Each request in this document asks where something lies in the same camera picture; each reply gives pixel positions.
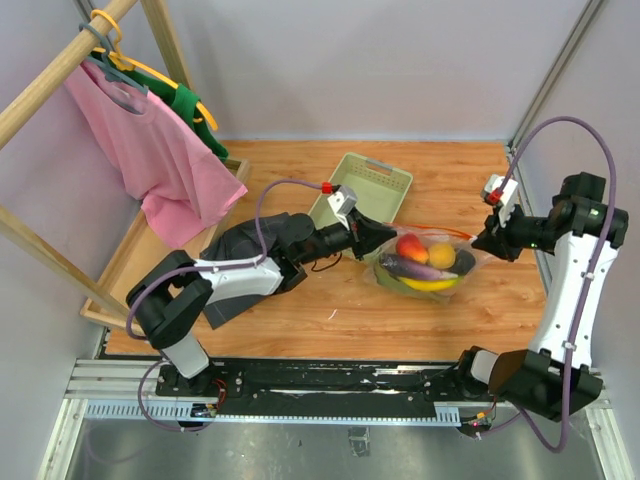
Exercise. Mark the yellow fake banana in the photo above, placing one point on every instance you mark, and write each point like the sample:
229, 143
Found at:
430, 286

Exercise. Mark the green fake leafy vegetable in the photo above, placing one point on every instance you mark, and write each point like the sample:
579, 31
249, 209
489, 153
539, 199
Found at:
387, 281

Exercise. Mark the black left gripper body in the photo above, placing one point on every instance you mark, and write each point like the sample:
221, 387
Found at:
350, 237

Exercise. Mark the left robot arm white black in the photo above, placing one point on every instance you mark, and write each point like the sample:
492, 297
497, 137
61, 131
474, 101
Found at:
169, 299

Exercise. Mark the green t-shirt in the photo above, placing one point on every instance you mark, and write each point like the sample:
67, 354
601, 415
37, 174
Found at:
183, 102

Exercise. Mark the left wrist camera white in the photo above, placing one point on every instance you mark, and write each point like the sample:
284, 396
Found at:
341, 201

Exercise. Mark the purple fake eggplant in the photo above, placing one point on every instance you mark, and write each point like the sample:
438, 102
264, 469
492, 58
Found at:
399, 266

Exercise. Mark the grey clothes hanger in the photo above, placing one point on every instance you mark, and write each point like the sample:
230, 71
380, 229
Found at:
110, 72

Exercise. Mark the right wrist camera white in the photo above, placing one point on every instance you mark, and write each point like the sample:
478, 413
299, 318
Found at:
501, 194

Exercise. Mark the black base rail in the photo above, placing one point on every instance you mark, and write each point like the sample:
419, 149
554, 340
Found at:
297, 392

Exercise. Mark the light green plastic basket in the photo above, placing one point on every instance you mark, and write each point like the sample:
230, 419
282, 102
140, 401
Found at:
380, 188

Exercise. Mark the pink t-shirt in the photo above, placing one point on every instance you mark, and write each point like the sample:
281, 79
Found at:
183, 187

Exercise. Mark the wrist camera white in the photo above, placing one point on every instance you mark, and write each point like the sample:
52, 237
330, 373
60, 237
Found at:
341, 201
501, 194

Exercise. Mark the yellow fake orange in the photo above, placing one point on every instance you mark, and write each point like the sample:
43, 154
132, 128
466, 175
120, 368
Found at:
441, 256

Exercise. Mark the dark fake avocado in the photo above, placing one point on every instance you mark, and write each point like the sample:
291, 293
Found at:
464, 263

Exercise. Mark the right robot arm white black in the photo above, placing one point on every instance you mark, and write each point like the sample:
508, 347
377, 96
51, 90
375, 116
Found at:
552, 374

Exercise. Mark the wooden clothes rack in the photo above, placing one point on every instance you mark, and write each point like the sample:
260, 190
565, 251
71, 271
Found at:
55, 179

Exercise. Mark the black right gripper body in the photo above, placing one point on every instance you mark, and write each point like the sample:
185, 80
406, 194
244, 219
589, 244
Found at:
518, 231

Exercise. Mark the clear zip top bag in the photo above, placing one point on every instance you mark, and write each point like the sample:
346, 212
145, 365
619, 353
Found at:
430, 235

